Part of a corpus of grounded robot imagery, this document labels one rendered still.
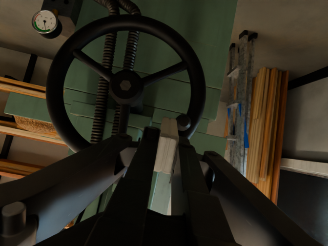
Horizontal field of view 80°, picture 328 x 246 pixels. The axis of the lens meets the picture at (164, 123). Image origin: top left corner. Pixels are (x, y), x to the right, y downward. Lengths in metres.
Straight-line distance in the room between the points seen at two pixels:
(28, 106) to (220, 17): 0.59
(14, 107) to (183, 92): 0.45
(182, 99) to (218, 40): 0.20
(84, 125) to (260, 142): 1.67
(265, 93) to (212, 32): 1.45
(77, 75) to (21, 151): 2.86
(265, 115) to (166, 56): 1.53
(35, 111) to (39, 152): 2.69
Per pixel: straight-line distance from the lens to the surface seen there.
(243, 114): 1.41
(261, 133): 1.96
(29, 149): 3.36
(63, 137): 0.38
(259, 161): 1.94
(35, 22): 0.63
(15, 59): 3.67
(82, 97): 0.58
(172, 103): 0.54
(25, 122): 0.65
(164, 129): 0.16
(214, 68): 0.59
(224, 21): 0.67
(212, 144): 0.55
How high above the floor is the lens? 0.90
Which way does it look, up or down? 7 degrees down
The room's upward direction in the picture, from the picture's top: 168 degrees counter-clockwise
